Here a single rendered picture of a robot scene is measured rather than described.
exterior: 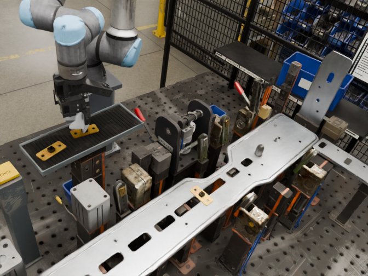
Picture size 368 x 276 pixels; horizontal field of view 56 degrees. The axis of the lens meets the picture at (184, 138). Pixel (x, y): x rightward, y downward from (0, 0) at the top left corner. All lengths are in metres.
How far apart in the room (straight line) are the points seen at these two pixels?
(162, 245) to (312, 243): 0.76
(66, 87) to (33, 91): 2.36
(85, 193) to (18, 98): 2.33
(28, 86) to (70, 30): 2.55
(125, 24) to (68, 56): 0.41
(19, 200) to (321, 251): 1.18
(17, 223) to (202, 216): 0.57
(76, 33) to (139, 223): 0.58
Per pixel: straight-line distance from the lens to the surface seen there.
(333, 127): 1.64
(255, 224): 1.16
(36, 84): 3.46
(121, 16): 1.29
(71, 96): 1.03
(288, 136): 1.56
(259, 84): 1.45
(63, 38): 0.92
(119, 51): 1.32
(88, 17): 1.01
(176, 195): 1.19
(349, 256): 1.68
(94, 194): 1.04
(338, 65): 1.58
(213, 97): 2.19
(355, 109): 1.88
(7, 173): 1.06
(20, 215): 1.19
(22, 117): 3.09
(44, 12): 1.06
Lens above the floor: 1.93
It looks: 42 degrees down
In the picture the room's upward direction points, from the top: 11 degrees clockwise
